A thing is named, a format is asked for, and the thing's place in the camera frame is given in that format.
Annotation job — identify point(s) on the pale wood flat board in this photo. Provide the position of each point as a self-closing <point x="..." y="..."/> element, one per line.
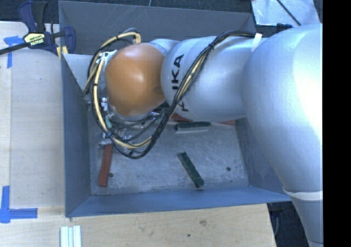
<point x="35" y="130"/>

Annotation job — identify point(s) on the grey metal bin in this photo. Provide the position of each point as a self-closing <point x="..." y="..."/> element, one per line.
<point x="164" y="169"/>

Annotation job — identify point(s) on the red-brown flat block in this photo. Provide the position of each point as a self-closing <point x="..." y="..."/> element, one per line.
<point x="181" y="118"/>
<point x="106" y="166"/>

